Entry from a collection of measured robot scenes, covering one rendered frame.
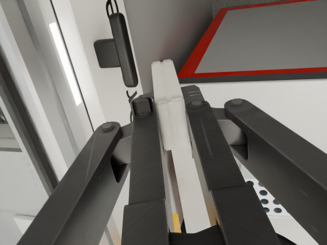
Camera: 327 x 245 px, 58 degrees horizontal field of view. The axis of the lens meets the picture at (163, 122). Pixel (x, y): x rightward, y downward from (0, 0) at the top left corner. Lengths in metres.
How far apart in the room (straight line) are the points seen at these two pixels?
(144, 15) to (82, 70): 0.21
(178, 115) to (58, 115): 0.15
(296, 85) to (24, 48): 0.34
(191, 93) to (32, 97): 0.14
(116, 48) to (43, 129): 0.10
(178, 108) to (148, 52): 0.35
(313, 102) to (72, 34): 0.33
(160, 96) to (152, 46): 0.36
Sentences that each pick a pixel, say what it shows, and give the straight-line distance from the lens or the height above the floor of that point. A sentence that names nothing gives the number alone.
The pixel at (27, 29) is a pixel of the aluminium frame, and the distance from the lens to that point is 0.27.
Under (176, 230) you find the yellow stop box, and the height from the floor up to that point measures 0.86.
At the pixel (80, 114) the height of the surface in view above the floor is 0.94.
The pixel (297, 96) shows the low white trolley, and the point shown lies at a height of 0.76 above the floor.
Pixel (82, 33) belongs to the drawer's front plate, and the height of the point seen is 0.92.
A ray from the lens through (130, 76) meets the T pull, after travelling 0.30.
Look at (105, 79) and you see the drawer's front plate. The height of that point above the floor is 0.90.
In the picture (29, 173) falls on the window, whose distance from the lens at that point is 0.29.
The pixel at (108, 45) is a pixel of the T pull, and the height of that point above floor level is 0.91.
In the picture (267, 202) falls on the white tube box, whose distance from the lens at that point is 0.53.
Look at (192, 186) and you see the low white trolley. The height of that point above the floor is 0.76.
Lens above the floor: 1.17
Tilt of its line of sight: 54 degrees down
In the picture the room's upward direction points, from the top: 151 degrees counter-clockwise
